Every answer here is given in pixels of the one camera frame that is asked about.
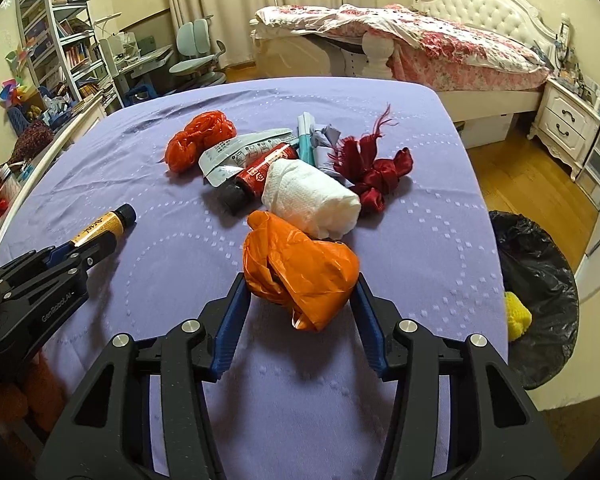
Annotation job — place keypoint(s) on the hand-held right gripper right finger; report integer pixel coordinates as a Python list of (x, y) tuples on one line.
[(372, 330)]

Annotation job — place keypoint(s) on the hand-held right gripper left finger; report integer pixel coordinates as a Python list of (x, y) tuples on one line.
[(230, 330)]

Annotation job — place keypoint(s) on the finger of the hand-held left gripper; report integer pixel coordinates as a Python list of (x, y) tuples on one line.
[(97, 250), (60, 253)]

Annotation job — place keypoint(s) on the yellow tube with black cap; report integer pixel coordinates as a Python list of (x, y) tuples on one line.
[(105, 222)]

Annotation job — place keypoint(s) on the orange plastic bag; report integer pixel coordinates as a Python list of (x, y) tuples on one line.
[(300, 270)]

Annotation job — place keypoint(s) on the red bottle with black cap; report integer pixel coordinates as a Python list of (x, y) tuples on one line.
[(260, 172)]

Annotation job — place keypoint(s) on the bin with black liner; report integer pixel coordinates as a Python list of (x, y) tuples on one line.
[(540, 280)]

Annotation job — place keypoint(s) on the purple tablecloth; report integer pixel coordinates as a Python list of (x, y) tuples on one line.
[(180, 270)]

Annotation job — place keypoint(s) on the orange fuzzy clothing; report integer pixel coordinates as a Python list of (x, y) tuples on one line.
[(10, 405)]

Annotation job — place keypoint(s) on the white wooden cabinet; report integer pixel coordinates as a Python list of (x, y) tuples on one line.
[(55, 150)]

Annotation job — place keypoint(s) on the blue plastic basket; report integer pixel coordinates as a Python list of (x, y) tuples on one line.
[(22, 117)]

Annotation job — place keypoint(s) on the white paper towel wad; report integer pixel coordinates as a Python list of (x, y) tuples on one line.
[(310, 200)]

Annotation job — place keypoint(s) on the yellow foam net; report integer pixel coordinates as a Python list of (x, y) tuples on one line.
[(517, 317)]

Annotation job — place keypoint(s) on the crumpled red plastic bag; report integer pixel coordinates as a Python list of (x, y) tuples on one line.
[(200, 137)]

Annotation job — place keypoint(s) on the silver foil packet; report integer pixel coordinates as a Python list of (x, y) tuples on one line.
[(225, 157)]

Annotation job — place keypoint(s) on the dark red ribbon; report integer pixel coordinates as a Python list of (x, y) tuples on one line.
[(375, 170)]

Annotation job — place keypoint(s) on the white study desk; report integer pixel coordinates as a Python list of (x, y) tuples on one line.
[(140, 57)]

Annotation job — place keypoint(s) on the grey paper scrap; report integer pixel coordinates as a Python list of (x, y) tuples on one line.
[(327, 137)]

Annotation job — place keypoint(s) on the teal tube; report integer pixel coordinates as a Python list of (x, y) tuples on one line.
[(305, 137)]

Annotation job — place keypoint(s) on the white bookshelf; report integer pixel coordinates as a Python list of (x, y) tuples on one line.
[(65, 35)]

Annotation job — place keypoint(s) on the pale green desk chair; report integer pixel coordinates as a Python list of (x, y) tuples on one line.
[(195, 47)]

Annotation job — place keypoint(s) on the white storage box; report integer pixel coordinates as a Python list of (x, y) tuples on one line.
[(487, 127)]

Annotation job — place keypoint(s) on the white nightstand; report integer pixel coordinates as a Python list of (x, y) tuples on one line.
[(562, 120)]

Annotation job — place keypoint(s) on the floral pink blanket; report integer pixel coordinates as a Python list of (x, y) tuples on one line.
[(440, 45)]

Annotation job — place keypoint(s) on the white bed with tufted headboard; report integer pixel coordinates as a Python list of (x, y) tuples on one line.
[(480, 5)]

